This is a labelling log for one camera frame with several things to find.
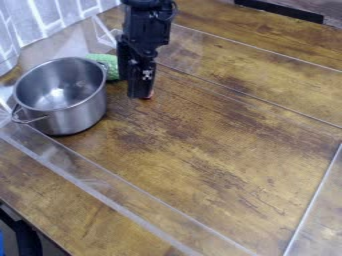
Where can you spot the black bar at table edge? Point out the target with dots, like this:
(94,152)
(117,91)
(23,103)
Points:
(283,10)

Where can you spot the white sheer curtain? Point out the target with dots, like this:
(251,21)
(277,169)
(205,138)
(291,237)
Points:
(32,20)

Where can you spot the black table leg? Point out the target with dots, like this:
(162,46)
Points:
(27,238)

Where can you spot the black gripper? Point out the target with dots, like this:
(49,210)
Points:
(146,32)

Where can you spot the stainless steel pot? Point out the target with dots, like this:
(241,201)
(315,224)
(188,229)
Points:
(61,96)

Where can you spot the clear acrylic stand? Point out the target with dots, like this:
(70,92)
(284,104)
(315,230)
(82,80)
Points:
(108,36)

